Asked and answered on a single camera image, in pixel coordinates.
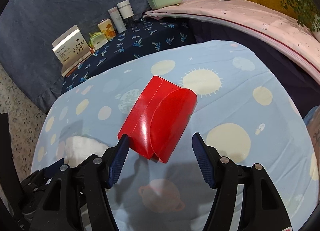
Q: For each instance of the green leafy plant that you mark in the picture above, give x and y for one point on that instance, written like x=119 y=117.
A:
x=304 y=9

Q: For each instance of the white ceramic plant pot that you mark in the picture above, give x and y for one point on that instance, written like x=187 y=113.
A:
x=315 y=24

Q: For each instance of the green snack packet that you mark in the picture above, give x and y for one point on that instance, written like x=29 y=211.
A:
x=97 y=40

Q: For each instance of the navy floral cloth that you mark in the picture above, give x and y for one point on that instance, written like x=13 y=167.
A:
x=146 y=37

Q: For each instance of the white cloth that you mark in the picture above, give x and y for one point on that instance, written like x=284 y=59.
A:
x=79 y=148

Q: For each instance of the tall white pink bottle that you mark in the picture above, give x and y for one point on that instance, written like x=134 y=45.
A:
x=117 y=19

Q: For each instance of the white booklet box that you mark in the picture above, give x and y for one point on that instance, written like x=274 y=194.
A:
x=71 y=49

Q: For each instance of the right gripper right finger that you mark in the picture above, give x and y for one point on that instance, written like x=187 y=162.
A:
x=262 y=207

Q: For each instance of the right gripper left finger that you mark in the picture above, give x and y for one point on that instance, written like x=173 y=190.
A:
x=85 y=185

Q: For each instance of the red cardboard box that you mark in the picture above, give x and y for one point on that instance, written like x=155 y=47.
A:
x=158 y=119

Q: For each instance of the white-lined trash bin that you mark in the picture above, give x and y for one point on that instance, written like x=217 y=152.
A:
x=311 y=121

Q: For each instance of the white cylindrical jar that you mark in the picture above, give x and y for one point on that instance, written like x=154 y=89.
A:
x=125 y=9

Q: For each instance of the blue-grey backdrop cloth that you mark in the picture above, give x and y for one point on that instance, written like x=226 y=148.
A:
x=28 y=29

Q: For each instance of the pink bedsheet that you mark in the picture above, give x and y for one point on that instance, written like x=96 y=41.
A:
x=276 y=29

